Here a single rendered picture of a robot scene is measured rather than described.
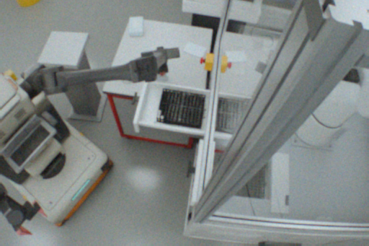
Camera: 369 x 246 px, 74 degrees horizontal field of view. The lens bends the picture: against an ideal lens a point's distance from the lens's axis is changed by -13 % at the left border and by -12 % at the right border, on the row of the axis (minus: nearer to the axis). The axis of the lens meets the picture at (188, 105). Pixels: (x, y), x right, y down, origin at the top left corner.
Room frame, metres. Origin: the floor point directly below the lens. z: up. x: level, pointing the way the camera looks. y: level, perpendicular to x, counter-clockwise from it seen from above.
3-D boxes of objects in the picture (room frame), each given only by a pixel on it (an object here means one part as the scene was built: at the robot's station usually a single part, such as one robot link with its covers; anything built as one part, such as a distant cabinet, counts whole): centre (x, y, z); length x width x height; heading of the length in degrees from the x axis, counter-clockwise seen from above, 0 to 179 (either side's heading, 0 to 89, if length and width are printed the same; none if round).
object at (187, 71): (1.11, 0.20, 0.38); 0.62 x 0.58 x 0.76; 179
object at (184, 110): (0.69, 0.03, 0.87); 0.22 x 0.18 x 0.06; 89
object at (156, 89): (0.69, 0.02, 0.86); 0.40 x 0.26 x 0.06; 89
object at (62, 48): (1.09, 0.87, 0.38); 0.30 x 0.30 x 0.76; 2
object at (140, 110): (0.70, 0.23, 0.87); 0.29 x 0.02 x 0.11; 179
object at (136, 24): (1.33, 0.41, 0.78); 0.15 x 0.10 x 0.04; 13
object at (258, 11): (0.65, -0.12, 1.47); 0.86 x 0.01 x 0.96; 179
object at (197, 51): (1.19, 0.01, 0.77); 0.13 x 0.09 x 0.02; 74
